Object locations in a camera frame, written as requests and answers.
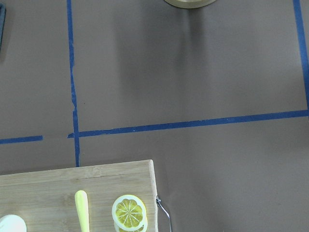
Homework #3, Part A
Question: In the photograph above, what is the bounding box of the grey folded cloth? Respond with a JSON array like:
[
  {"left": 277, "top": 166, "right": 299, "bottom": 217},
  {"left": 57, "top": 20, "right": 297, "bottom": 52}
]
[{"left": 0, "top": 3, "right": 6, "bottom": 46}]

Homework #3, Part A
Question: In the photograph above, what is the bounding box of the white steamed bun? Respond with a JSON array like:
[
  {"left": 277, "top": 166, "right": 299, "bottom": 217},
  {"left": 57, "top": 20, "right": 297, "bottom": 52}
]
[{"left": 0, "top": 215, "right": 27, "bottom": 232}]

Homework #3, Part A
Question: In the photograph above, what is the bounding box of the yellow plastic knife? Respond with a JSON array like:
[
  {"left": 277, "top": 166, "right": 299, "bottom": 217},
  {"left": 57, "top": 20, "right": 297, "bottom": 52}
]
[{"left": 74, "top": 190, "right": 90, "bottom": 232}]

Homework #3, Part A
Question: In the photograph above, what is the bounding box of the upper lemon slice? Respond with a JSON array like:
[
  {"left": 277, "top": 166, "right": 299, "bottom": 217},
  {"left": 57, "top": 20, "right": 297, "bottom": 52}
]
[{"left": 112, "top": 194, "right": 147, "bottom": 232}]

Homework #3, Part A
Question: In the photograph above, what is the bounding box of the metal board handle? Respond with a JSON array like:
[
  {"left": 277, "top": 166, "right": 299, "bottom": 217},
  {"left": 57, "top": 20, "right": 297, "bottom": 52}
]
[{"left": 155, "top": 196, "right": 173, "bottom": 232}]

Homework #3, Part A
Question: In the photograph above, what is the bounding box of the bamboo cutting board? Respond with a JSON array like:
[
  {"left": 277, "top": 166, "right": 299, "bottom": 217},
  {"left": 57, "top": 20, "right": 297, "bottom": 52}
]
[{"left": 0, "top": 160, "right": 158, "bottom": 232}]

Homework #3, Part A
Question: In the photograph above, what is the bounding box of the wooden mug tree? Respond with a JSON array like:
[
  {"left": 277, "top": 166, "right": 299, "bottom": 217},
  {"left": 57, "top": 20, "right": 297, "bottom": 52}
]
[{"left": 165, "top": 0, "right": 216, "bottom": 9}]

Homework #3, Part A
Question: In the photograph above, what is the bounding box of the lower lemon slice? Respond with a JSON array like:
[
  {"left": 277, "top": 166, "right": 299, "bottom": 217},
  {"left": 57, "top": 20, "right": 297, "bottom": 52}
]
[{"left": 113, "top": 216, "right": 149, "bottom": 232}]

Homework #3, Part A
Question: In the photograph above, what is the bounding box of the lemon slice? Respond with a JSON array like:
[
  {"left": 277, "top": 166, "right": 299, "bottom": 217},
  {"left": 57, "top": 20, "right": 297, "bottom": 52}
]
[
  {"left": 113, "top": 216, "right": 149, "bottom": 232},
  {"left": 112, "top": 194, "right": 147, "bottom": 232}
]

